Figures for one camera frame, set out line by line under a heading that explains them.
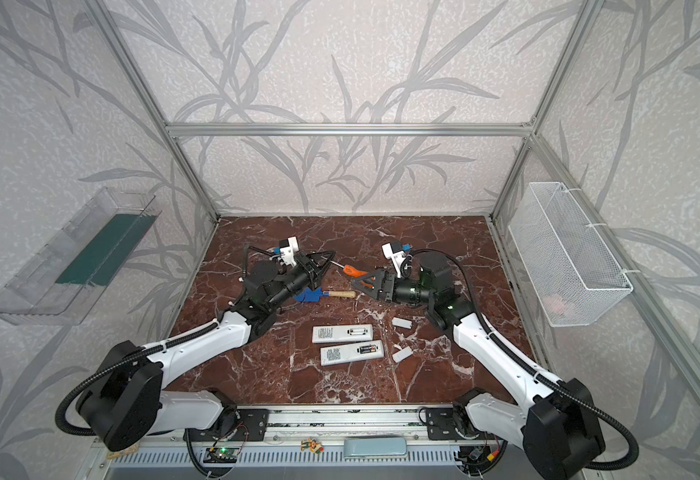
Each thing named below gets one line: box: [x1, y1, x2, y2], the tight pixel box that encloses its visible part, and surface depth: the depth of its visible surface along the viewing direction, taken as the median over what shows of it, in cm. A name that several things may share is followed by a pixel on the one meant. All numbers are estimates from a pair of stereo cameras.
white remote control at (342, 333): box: [312, 324, 374, 344], surface depth 90 cm
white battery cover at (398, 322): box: [392, 317, 413, 329], surface depth 93 cm
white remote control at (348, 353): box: [320, 340, 385, 366], surface depth 86 cm
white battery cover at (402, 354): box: [392, 346, 414, 363], surface depth 87 cm
